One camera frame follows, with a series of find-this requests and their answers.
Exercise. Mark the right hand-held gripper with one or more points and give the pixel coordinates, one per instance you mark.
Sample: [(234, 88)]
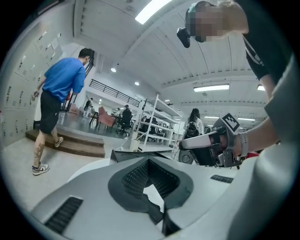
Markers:
[(218, 150)]

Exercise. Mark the person's head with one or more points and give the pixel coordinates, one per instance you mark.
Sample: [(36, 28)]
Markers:
[(232, 14)]

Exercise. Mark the white waste bin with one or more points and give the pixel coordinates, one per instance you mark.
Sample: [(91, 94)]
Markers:
[(134, 144)]

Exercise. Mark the pink chair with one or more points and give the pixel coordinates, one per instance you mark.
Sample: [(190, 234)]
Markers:
[(105, 117)]

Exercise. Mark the black metal railing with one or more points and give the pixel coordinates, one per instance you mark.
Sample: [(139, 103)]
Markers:
[(112, 91)]

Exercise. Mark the person's black shirt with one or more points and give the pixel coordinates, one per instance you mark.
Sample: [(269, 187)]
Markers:
[(264, 39)]

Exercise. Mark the white wristband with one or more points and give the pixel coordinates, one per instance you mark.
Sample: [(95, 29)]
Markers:
[(244, 144)]

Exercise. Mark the grey locker wall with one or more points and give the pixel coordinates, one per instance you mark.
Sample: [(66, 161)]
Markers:
[(21, 82)]

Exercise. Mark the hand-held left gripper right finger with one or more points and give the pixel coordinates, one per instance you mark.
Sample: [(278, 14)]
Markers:
[(173, 185)]

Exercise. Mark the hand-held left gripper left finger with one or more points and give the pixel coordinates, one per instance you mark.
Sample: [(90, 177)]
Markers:
[(127, 187)]

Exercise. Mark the wooden step platform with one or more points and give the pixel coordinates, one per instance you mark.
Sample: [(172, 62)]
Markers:
[(75, 143)]

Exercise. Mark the white metal shelf rack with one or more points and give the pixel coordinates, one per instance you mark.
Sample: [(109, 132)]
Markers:
[(161, 122)]

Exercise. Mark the black head-mounted camera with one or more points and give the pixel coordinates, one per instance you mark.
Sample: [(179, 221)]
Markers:
[(184, 37)]

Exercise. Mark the white paper item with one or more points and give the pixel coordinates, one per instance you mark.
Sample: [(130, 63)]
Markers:
[(152, 194)]

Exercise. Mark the person's right forearm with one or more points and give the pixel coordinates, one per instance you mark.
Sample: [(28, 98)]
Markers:
[(260, 136)]

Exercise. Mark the long ceiling light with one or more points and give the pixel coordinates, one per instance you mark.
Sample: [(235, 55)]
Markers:
[(211, 87), (260, 87), (152, 10)]

